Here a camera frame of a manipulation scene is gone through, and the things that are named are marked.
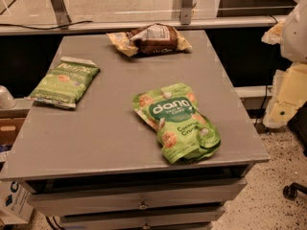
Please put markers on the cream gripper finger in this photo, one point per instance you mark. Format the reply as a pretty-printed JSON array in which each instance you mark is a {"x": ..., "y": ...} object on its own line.
[
  {"x": 274, "y": 34},
  {"x": 289, "y": 94}
]

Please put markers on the grey metal bracket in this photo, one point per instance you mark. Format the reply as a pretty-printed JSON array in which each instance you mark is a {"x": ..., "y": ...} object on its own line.
[
  {"x": 186, "y": 12},
  {"x": 61, "y": 13}
]

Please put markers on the grey drawer cabinet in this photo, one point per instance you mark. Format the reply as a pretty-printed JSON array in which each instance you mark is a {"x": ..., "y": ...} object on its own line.
[{"x": 103, "y": 144}]

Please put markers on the white paper bag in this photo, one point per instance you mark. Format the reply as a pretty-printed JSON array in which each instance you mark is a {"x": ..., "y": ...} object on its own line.
[{"x": 14, "y": 208}]

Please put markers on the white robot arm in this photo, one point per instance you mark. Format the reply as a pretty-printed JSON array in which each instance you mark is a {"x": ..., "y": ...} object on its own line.
[{"x": 293, "y": 44}]

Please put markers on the green pita chips bag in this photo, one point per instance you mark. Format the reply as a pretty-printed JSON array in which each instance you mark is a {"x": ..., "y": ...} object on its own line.
[{"x": 65, "y": 84}]

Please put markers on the black chair caster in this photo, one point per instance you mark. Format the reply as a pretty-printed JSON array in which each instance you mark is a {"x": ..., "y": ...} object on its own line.
[{"x": 291, "y": 192}]

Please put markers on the brown and cream snack bag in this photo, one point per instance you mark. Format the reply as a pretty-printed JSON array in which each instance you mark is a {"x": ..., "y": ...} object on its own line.
[{"x": 150, "y": 40}]

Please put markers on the green dang rice chip bag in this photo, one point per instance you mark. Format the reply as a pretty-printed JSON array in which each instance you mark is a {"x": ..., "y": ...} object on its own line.
[{"x": 172, "y": 112}]

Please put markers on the grey metal bracket centre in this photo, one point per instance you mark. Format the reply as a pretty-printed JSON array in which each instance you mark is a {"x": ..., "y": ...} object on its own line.
[{"x": 186, "y": 12}]

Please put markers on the grey drawer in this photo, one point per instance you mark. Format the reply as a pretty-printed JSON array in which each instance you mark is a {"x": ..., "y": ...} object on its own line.
[
  {"x": 143, "y": 220},
  {"x": 137, "y": 198}
]

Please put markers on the top grey drawer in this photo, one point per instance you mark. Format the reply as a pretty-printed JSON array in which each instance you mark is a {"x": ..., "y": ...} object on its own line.
[{"x": 137, "y": 198}]

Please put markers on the grey metal bracket left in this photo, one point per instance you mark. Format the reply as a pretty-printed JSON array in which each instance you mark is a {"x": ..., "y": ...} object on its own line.
[{"x": 61, "y": 13}]

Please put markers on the cardboard box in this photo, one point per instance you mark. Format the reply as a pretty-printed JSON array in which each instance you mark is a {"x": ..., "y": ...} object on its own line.
[{"x": 9, "y": 129}]

